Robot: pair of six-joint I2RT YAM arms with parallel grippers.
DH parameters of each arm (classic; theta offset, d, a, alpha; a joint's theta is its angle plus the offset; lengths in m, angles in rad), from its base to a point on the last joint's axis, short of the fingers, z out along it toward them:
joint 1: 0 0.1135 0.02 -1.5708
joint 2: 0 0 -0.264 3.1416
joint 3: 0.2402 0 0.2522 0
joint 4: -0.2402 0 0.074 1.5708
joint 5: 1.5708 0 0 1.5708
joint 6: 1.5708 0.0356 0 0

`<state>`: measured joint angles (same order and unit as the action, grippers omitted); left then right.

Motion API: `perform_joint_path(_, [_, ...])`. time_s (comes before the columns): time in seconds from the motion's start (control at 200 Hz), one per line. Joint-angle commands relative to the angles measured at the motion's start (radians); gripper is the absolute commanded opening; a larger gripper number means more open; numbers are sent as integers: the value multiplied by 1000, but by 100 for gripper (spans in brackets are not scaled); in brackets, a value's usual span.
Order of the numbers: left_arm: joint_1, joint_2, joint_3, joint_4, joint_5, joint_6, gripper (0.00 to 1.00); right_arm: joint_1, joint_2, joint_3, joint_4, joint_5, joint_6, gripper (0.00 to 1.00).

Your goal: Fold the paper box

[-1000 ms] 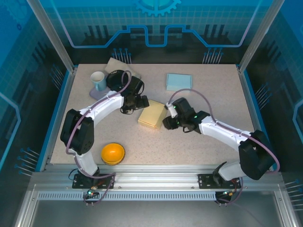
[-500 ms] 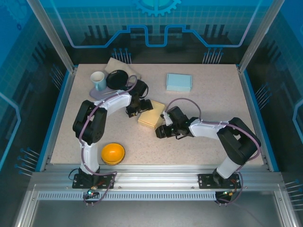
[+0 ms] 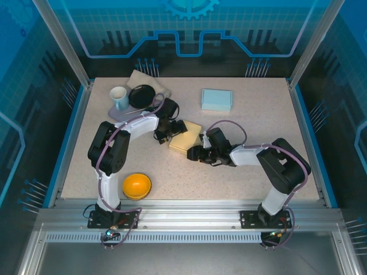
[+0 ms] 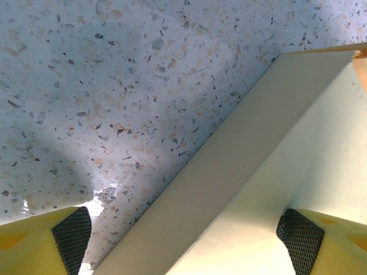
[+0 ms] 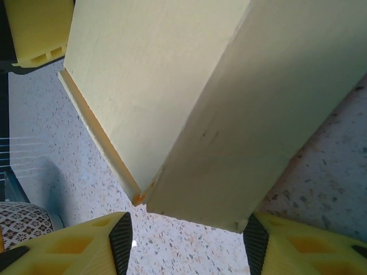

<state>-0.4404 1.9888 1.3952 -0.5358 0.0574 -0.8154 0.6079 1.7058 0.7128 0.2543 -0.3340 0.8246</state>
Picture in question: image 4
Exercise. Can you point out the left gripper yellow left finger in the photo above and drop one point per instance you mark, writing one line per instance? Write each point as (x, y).
(34, 246)

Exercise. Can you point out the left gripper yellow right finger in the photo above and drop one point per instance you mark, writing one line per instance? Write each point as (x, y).
(329, 246)

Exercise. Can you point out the yellow paper box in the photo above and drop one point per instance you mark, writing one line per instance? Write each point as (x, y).
(258, 172)

